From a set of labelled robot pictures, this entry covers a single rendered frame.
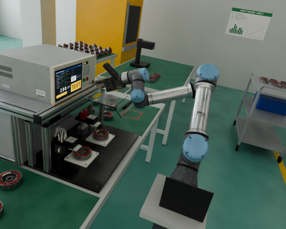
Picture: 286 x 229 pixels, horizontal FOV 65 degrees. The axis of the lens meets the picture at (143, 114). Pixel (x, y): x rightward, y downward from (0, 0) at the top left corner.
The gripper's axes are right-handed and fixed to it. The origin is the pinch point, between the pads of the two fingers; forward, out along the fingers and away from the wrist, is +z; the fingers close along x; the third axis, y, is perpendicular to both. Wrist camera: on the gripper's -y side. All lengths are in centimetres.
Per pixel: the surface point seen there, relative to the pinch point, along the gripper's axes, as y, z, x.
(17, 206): 39, 20, -64
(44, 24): -97, 251, 285
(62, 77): -9.1, 3.6, -21.5
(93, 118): 24.1, 11.1, 1.8
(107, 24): -64, 135, 327
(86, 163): 41.5, 6.7, -25.8
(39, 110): 2.5, 11.4, -37.1
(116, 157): 48.1, -4.6, -10.3
